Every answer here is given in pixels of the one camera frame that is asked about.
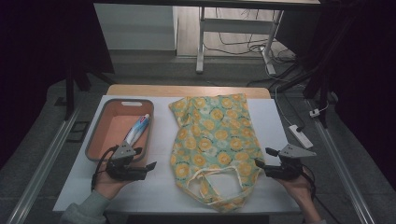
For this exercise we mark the person's left hand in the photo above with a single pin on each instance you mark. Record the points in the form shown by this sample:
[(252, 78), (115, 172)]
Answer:
[(109, 185)]

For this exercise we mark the lemon print fabric bag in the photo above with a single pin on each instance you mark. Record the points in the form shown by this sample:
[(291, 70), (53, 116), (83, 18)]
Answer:
[(214, 140)]

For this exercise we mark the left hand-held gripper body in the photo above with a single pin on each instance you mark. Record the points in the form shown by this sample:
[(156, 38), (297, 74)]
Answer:
[(123, 152)]

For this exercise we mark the white desk frame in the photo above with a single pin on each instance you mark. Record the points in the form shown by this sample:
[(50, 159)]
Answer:
[(236, 26)]

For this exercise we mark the metal floor rail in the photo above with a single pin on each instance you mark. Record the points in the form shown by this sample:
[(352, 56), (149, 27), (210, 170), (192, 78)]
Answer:
[(40, 168), (342, 168)]

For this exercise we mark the dark curtain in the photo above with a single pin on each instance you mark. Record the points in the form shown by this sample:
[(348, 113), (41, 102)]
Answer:
[(37, 46), (361, 56)]

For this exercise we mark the white plug adapter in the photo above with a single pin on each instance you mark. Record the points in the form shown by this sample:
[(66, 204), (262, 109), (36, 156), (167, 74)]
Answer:
[(314, 113)]

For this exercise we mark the pale grey cabinet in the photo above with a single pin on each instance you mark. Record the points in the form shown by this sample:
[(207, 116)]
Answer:
[(134, 26)]

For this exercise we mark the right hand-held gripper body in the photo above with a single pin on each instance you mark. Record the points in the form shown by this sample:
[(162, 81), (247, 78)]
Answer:
[(292, 161)]

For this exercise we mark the orange basket with grey rim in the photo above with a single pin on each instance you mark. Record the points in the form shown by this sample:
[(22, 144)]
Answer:
[(115, 127)]

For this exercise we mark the white and blue toothpaste tube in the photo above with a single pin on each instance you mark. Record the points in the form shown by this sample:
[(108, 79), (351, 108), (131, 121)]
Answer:
[(138, 129)]

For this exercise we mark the person's right hand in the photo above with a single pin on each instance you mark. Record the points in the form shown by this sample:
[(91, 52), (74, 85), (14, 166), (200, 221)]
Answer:
[(300, 189)]

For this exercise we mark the white power strip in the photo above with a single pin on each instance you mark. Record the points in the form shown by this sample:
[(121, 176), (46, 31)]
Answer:
[(300, 136)]

